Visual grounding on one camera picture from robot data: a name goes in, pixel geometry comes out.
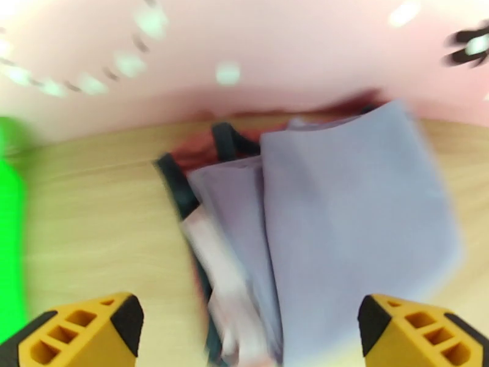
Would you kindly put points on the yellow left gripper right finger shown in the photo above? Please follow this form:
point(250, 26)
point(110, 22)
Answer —
point(420, 335)

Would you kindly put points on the green plastic basket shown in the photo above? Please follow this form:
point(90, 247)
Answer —
point(9, 224)

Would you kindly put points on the red tank top navy trim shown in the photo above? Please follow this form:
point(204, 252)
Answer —
point(195, 152)

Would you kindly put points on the pale pink garment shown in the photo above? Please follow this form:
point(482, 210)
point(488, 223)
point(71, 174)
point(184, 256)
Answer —
point(225, 270)

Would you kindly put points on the lavender grey garment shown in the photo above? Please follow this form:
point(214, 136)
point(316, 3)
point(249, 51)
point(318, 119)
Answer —
point(344, 224)

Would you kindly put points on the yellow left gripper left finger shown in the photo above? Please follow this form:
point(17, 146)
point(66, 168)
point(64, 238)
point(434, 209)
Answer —
point(76, 335)

